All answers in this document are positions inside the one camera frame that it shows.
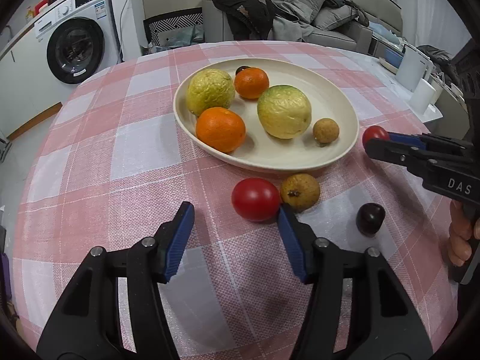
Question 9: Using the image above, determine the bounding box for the red cherry tomato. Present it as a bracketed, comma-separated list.
[362, 125, 390, 148]

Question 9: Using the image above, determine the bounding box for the dark cherry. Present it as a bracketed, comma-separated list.
[355, 202, 386, 237]
[235, 65, 250, 75]

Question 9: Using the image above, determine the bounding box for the brown longan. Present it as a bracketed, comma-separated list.
[312, 118, 339, 145]
[280, 173, 320, 212]

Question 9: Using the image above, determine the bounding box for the yellow-green guava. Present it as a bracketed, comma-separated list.
[257, 85, 312, 140]

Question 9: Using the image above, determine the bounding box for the small orange tangerine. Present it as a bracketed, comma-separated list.
[234, 67, 270, 100]

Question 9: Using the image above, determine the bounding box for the large orange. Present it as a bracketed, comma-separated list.
[195, 106, 247, 154]

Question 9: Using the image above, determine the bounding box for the pale yellow guava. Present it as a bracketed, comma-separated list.
[186, 68, 235, 117]

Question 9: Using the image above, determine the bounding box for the right hand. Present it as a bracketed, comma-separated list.
[448, 200, 480, 267]

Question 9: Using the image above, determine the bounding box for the white cup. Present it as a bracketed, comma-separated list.
[408, 79, 436, 115]

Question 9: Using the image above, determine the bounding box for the white marble coffee table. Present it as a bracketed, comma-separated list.
[352, 49, 444, 125]

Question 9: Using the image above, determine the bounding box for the grey sofa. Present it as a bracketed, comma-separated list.
[202, 0, 403, 54]

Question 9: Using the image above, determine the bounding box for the cream round plate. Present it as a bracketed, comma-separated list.
[173, 58, 359, 173]

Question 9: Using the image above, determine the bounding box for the grey pillow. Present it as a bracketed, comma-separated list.
[312, 5, 358, 31]

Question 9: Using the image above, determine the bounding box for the pink plaid tablecloth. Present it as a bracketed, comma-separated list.
[12, 41, 457, 359]

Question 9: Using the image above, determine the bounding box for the black jacket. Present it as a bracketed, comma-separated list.
[212, 0, 276, 41]

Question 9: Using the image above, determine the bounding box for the white washing machine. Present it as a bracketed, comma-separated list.
[34, 0, 121, 86]

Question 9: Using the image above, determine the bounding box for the black patterned chair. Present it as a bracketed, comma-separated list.
[143, 7, 204, 49]

